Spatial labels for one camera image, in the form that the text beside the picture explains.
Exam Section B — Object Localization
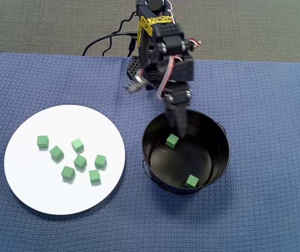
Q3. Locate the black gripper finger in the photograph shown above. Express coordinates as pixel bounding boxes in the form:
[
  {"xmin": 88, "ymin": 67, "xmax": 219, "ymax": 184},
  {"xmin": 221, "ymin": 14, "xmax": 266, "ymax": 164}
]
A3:
[
  {"xmin": 164, "ymin": 101, "xmax": 178, "ymax": 129},
  {"xmin": 175, "ymin": 103, "xmax": 190, "ymax": 139}
]

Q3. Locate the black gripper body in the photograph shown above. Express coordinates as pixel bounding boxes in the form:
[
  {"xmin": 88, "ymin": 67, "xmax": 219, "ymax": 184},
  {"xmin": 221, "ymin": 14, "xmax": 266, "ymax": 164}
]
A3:
[{"xmin": 161, "ymin": 54, "xmax": 194, "ymax": 107}]

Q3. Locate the green cube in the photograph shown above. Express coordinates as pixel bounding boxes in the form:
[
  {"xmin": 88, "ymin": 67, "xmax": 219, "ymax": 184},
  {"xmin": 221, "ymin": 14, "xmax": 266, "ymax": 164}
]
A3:
[
  {"xmin": 165, "ymin": 133, "xmax": 180, "ymax": 149},
  {"xmin": 184, "ymin": 174, "xmax": 200, "ymax": 188},
  {"xmin": 70, "ymin": 138, "xmax": 85, "ymax": 153},
  {"xmin": 88, "ymin": 169, "xmax": 101, "ymax": 184},
  {"xmin": 36, "ymin": 135, "xmax": 50, "ymax": 149},
  {"xmin": 60, "ymin": 165, "xmax": 76, "ymax": 181},
  {"xmin": 73, "ymin": 154, "xmax": 88, "ymax": 170},
  {"xmin": 94, "ymin": 154, "xmax": 107, "ymax": 169},
  {"xmin": 49, "ymin": 145, "xmax": 65, "ymax": 161}
]

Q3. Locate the black honeycomb robot base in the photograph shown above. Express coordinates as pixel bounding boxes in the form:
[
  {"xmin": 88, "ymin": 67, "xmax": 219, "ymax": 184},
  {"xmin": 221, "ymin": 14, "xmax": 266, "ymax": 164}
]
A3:
[{"xmin": 126, "ymin": 55, "xmax": 170, "ymax": 90}]

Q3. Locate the white round plate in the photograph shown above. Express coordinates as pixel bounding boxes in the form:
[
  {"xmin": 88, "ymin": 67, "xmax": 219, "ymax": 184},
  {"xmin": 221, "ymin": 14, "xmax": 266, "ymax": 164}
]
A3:
[{"xmin": 4, "ymin": 104, "xmax": 126, "ymax": 216}]

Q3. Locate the black metal bucket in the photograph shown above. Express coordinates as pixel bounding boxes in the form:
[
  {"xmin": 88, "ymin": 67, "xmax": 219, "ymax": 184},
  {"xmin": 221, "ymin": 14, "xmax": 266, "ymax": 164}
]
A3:
[{"xmin": 141, "ymin": 108, "xmax": 231, "ymax": 195}]

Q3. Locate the blue waffle cloth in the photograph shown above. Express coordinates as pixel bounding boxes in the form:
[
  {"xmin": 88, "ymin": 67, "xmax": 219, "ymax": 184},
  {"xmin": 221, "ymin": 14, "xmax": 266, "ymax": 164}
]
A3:
[{"xmin": 0, "ymin": 49, "xmax": 300, "ymax": 252}]

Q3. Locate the red white servo wire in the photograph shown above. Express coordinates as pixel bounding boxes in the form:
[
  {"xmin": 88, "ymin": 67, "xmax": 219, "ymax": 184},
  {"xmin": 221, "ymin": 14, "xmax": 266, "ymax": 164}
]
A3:
[
  {"xmin": 188, "ymin": 38, "xmax": 202, "ymax": 49},
  {"xmin": 157, "ymin": 54, "xmax": 183, "ymax": 100}
]

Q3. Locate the small wrist camera board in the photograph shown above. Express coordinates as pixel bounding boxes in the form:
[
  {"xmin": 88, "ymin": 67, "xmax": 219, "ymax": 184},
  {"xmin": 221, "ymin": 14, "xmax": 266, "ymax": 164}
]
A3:
[{"xmin": 123, "ymin": 75, "xmax": 147, "ymax": 94}]

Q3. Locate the black cable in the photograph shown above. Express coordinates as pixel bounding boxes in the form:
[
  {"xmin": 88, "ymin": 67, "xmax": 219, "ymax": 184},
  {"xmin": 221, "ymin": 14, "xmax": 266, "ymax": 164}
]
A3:
[
  {"xmin": 101, "ymin": 10, "xmax": 139, "ymax": 57},
  {"xmin": 82, "ymin": 31, "xmax": 139, "ymax": 57}
]

